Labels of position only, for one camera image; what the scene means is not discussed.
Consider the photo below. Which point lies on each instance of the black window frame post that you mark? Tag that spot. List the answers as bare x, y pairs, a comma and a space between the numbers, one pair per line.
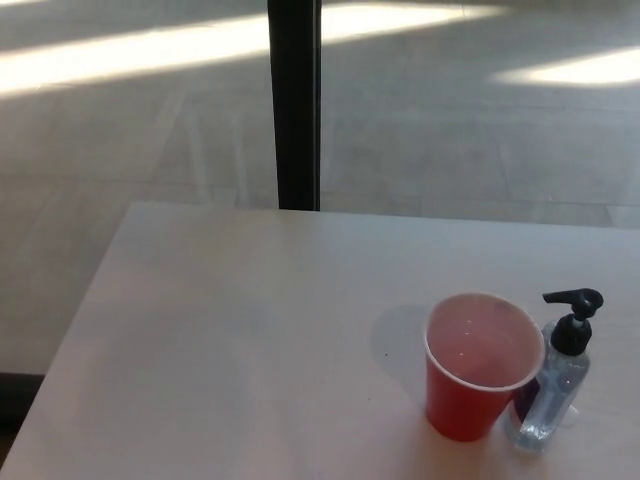
295, 105

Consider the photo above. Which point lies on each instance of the red plastic cup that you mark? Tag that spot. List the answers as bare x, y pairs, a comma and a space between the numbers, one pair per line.
460, 400

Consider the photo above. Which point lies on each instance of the clear pump soap bottle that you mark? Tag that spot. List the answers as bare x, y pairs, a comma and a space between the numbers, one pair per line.
547, 387

